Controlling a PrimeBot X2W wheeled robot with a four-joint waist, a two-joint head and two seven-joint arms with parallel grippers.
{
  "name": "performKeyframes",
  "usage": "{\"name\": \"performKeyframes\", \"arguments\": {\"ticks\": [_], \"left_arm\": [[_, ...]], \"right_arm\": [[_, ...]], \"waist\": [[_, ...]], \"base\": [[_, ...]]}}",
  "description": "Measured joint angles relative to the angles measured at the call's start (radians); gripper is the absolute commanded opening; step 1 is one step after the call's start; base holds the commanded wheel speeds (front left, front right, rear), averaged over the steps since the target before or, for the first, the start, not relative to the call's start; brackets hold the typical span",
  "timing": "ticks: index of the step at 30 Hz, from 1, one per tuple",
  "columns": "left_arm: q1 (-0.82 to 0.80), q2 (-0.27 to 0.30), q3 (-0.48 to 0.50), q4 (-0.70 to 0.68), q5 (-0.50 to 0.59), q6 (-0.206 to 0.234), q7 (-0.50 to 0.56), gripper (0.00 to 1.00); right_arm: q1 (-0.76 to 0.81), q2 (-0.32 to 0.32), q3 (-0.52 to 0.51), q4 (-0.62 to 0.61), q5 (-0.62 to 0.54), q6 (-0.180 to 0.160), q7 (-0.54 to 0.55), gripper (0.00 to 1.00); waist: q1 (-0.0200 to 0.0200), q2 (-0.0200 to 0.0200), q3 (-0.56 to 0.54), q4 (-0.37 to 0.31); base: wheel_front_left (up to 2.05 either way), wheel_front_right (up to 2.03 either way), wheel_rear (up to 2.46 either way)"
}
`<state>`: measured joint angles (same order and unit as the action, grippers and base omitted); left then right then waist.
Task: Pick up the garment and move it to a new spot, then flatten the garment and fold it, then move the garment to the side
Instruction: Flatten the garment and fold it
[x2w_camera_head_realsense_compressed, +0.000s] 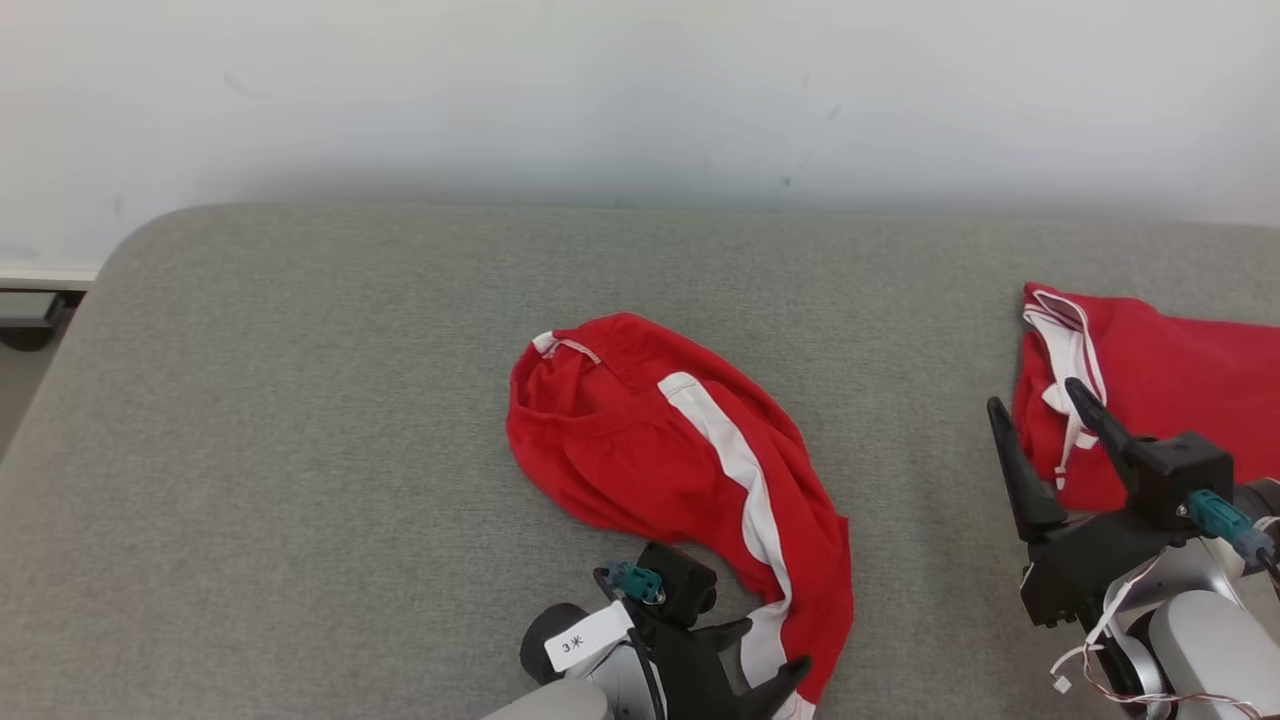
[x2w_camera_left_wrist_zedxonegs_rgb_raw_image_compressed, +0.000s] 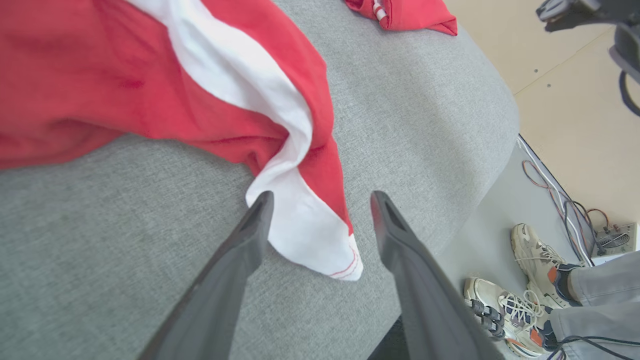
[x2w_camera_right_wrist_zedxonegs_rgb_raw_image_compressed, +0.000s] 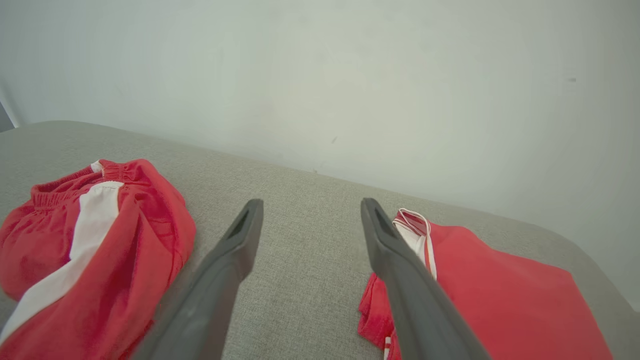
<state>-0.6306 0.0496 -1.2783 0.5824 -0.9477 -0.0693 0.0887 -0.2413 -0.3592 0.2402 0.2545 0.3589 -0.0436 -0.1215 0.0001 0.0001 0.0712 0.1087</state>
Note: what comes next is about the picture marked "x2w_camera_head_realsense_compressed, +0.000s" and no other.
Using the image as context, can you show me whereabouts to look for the red shorts with white stripe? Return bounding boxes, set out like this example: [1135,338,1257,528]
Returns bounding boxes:
[505,312,856,720]

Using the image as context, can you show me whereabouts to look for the white wall baseboard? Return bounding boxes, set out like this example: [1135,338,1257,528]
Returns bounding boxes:
[0,265,101,292]

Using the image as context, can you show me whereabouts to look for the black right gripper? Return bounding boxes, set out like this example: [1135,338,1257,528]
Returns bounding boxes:
[987,377,1196,631]

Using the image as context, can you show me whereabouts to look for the red basketball jersey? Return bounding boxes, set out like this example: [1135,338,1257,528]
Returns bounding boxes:
[1012,282,1280,513]

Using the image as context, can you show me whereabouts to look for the white paper label tag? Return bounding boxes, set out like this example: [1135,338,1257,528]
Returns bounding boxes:
[545,600,636,673]

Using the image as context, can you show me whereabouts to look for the teal right camera connector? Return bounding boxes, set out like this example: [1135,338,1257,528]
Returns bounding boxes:
[1185,490,1276,566]

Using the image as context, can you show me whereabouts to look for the grey fabric sofa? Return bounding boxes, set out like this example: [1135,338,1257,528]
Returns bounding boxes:
[0,203,1280,720]

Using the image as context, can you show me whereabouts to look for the red white thin wires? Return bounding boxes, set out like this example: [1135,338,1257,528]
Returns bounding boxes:
[1050,560,1280,720]

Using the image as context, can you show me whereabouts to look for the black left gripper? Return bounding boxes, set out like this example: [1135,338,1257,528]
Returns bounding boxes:
[640,610,813,720]

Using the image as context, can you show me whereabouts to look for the teal camera connector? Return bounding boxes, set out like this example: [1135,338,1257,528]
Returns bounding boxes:
[1185,490,1276,566]
[610,562,667,605]

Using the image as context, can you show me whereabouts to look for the teal left camera connector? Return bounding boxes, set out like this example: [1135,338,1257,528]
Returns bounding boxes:
[610,562,667,605]

